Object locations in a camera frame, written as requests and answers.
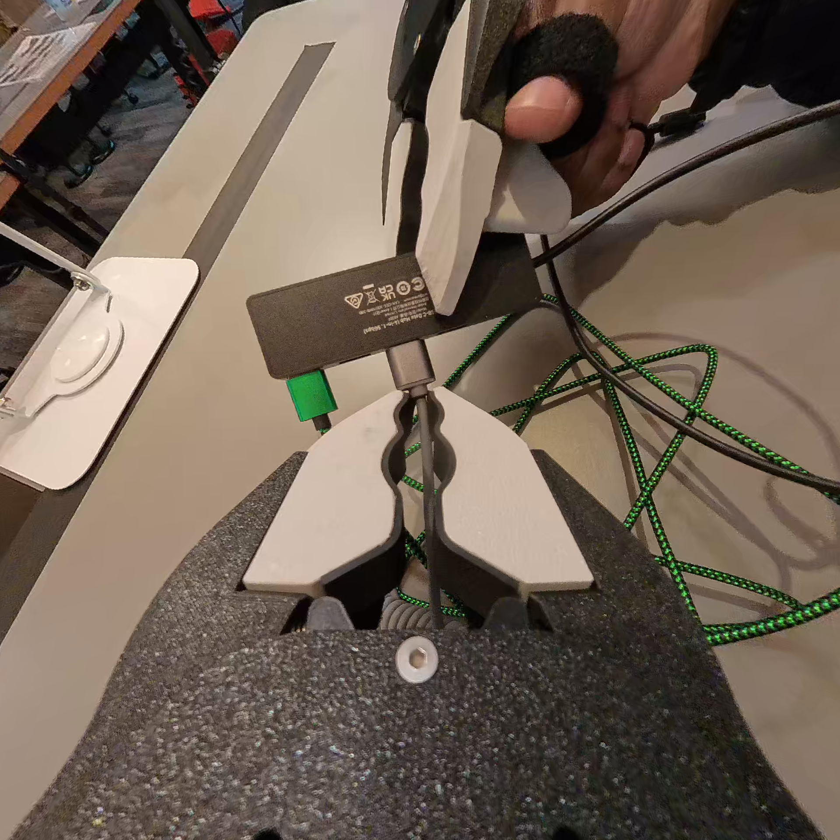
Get grey USB cable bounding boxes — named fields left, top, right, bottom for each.
left=382, top=341, right=468, bottom=632

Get green braided USB cable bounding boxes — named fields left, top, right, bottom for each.
left=284, top=292, right=840, bottom=649

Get person's right hand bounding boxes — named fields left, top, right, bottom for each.
left=505, top=0, right=711, bottom=212

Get black USB plug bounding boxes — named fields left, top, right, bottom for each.
left=629, top=110, right=708, bottom=142

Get thick black cable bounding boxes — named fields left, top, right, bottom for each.
left=533, top=98, right=840, bottom=266

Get thin black cable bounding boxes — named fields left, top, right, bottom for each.
left=541, top=233, right=840, bottom=506

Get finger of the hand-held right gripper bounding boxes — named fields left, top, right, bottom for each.
left=416, top=118, right=504, bottom=318
left=386, top=120, right=429, bottom=255

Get wooden table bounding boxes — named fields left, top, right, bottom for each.
left=0, top=0, right=143, bottom=207

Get red office chair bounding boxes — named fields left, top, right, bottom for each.
left=174, top=0, right=247, bottom=109

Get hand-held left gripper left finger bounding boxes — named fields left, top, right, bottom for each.
left=241, top=390, right=406, bottom=598

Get black USB hub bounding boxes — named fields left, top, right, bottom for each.
left=246, top=252, right=547, bottom=382

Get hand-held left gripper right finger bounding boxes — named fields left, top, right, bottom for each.
left=428, top=387, right=596, bottom=598

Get white monitor stand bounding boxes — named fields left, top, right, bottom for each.
left=0, top=220, right=200, bottom=492

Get white papers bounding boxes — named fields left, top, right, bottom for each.
left=0, top=23, right=101, bottom=89

